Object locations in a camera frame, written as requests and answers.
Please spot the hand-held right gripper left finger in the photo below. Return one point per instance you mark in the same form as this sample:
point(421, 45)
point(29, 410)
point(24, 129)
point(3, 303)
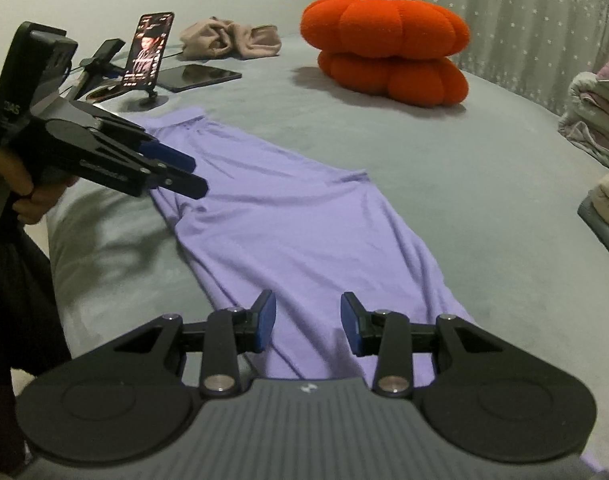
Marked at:
point(267, 322)

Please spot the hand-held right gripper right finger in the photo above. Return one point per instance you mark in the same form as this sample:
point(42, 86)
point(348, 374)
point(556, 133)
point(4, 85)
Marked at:
point(350, 325)

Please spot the purple pants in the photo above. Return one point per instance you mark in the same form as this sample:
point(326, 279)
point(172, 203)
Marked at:
point(294, 220)

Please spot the grey starred curtain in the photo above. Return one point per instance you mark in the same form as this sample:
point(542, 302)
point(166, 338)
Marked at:
point(509, 10)

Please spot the beige crumpled cloth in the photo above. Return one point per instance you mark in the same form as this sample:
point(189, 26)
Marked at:
point(244, 40)

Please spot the black smartphone with lit screen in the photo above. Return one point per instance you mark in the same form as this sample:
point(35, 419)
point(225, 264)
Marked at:
point(149, 50)

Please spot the pink and white folded quilt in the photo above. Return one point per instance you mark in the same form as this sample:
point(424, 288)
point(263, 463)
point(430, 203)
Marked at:
point(599, 110)

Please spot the black round phone stand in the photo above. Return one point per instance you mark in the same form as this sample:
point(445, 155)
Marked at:
point(147, 101)

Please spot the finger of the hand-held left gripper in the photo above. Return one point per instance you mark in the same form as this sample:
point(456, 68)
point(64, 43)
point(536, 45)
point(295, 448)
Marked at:
point(174, 157)
point(184, 185)

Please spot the black tablet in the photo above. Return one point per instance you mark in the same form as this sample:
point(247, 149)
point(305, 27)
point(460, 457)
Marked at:
point(199, 77)

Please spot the person's left hand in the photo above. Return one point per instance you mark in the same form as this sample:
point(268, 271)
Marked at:
point(44, 200)

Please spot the orange pumpkin pillow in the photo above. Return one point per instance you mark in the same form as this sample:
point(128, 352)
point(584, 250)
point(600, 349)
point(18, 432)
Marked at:
point(384, 40)

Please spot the person's left forearm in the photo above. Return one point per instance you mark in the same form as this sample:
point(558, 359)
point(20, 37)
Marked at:
point(14, 310)

